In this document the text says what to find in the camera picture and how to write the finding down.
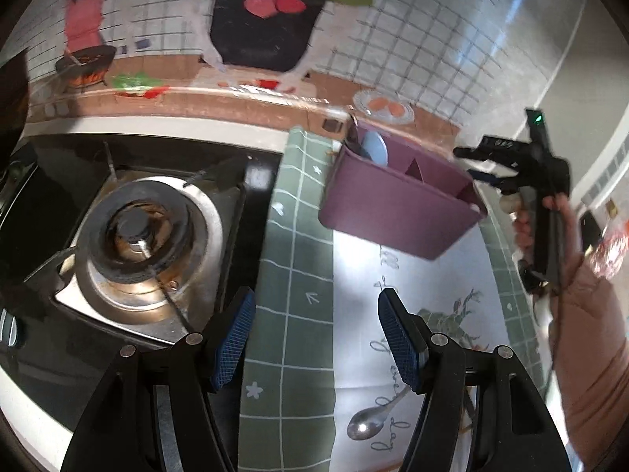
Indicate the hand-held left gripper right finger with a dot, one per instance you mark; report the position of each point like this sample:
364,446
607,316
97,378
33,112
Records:
400,344

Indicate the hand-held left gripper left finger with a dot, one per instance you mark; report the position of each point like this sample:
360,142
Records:
231,344

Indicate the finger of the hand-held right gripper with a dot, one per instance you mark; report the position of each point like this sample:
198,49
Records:
491,147
486,178

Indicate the metal spoon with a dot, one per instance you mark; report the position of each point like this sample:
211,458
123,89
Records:
363,425

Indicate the purple utensil holder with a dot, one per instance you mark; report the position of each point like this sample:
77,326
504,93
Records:
393,211

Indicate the light blue rice spoon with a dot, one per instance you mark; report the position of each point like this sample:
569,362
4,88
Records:
376,150

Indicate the person's right forearm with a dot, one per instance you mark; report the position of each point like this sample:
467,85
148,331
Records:
599,354

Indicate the person's right hand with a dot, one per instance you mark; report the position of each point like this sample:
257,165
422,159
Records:
572,241

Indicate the chili bottle with orange cap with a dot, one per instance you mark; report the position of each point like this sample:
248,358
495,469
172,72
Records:
612,250

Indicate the green checked deer tablecloth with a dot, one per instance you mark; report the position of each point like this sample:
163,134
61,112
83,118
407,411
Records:
304,255

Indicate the gas burner with grate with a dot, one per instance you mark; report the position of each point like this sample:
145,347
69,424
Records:
137,241

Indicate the black glass gas stove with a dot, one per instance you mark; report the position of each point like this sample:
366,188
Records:
59,368

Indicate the grey stove knob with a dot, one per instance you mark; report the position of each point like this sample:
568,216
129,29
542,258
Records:
7,327

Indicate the white wall vent grille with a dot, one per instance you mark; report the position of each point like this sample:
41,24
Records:
609,172

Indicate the cartoon couple wall poster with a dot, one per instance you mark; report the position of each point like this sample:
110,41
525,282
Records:
393,34

